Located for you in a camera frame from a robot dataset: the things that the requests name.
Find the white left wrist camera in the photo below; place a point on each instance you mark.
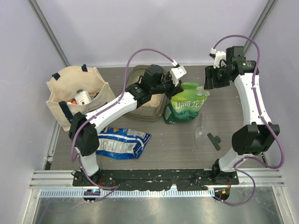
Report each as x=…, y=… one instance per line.
x=177, y=74

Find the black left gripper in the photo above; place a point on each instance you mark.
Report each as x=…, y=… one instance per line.
x=174, y=89

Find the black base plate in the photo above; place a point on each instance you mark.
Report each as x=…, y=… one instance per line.
x=154, y=179

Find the orange item in tote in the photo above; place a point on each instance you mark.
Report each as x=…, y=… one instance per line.
x=72, y=101

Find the blue chip bag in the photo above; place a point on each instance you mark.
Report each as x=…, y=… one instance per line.
x=122, y=143

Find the green cat litter bag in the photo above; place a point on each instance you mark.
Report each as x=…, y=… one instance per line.
x=186, y=105

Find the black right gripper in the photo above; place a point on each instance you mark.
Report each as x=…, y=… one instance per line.
x=210, y=71

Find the white bottle in tote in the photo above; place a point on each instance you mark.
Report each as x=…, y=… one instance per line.
x=82, y=97

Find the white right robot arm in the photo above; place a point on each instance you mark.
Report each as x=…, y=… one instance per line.
x=258, y=132

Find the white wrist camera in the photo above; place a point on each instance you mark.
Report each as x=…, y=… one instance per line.
x=177, y=74
x=218, y=56

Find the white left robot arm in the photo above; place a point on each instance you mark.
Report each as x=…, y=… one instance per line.
x=85, y=127

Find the beige canvas tote bag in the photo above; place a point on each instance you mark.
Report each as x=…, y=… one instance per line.
x=63, y=88

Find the aluminium front rail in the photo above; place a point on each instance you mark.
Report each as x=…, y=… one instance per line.
x=58, y=183

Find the black bag clip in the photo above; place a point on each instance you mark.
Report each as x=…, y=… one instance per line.
x=215, y=140

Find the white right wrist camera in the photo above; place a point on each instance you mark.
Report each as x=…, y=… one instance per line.
x=218, y=56

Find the translucent grey litter box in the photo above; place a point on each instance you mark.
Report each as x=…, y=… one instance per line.
x=151, y=110

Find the clear plastic scoop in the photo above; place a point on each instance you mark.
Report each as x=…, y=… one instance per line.
x=200, y=132

